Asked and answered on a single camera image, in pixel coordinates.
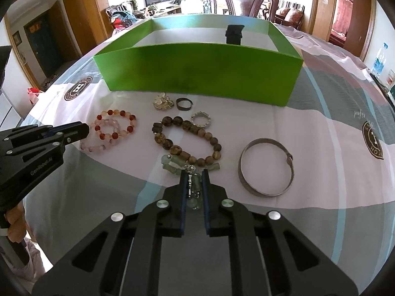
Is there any brown wooden bead bracelet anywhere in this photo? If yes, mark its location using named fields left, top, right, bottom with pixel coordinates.
left=151, top=116, right=223, bottom=166

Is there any red pink bead bracelet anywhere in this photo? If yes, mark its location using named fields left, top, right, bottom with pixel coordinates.
left=79, top=109, right=138, bottom=153

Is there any person's left hand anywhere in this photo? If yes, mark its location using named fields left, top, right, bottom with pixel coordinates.
left=5, top=203, right=28, bottom=243

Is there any wooden sofa with cushions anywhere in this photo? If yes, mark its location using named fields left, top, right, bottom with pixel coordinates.
left=276, top=5, right=305, bottom=31

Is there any armchair with clothes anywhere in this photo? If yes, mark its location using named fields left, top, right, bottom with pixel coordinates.
left=106, top=1, right=146, bottom=33

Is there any red bag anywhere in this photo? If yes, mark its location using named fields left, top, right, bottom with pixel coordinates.
left=27, top=87, right=44, bottom=105

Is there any silver beaded ring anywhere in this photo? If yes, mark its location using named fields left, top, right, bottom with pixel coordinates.
left=190, top=111, right=213, bottom=129

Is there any white cabinet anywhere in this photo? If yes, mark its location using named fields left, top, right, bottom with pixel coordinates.
left=0, top=89, right=23, bottom=130

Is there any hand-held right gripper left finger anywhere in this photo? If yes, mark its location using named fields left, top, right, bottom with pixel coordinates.
left=32, top=172, right=189, bottom=296

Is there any plastic water bottle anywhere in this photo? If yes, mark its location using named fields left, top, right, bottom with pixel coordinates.
left=371, top=43, right=389, bottom=78

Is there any green cardboard box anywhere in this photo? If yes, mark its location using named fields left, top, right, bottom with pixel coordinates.
left=93, top=14, right=304, bottom=107

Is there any green jade bead bracelet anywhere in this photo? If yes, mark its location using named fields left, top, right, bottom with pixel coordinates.
left=161, top=155, right=220, bottom=211

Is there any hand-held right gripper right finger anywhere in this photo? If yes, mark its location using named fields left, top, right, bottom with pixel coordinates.
left=202, top=169, right=361, bottom=296

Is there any person's left forearm pink sleeve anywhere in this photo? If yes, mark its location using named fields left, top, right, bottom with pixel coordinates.
left=0, top=237, right=47, bottom=294

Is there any dark wooden door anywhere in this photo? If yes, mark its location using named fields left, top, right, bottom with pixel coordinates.
left=23, top=14, right=63, bottom=79

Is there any printed pastel tablecloth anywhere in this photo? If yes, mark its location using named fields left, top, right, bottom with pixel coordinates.
left=22, top=21, right=395, bottom=296

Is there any dark metal ring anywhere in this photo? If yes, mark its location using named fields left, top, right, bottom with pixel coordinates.
left=176, top=97, right=194, bottom=111

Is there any silver bangle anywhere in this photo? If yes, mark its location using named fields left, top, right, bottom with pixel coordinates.
left=238, top=138, right=295, bottom=197

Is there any small black clip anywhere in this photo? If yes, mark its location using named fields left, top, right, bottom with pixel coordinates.
left=225, top=24, right=244, bottom=45

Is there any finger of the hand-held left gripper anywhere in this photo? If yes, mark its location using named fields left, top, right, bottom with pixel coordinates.
left=0, top=129, right=90, bottom=163
left=0, top=122, right=90, bottom=144

